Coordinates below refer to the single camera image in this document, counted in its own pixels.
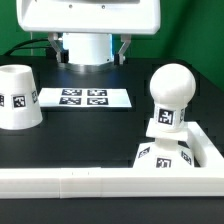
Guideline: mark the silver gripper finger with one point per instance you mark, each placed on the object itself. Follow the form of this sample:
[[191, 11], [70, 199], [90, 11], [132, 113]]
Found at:
[[57, 44], [119, 57]]

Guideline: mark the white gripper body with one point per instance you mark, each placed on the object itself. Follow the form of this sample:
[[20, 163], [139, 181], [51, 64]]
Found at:
[[90, 16]]

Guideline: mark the white lamp bulb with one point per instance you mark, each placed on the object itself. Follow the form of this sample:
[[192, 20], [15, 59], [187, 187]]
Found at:
[[172, 86]]

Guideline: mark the white lamp shade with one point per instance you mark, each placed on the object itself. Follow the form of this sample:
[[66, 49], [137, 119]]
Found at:
[[19, 105]]

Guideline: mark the white lamp base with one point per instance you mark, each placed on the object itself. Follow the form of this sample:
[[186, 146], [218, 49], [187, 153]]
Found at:
[[165, 151]]

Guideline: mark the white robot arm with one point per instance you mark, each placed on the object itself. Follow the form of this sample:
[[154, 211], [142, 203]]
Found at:
[[89, 34]]

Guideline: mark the white marker sheet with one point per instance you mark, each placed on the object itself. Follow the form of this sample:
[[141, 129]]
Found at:
[[84, 97]]

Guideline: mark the white L-shaped fence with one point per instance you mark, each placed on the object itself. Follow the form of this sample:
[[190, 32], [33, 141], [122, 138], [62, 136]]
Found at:
[[205, 178]]

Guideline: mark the black cable connector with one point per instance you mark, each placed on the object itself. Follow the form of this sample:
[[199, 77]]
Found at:
[[51, 53]]

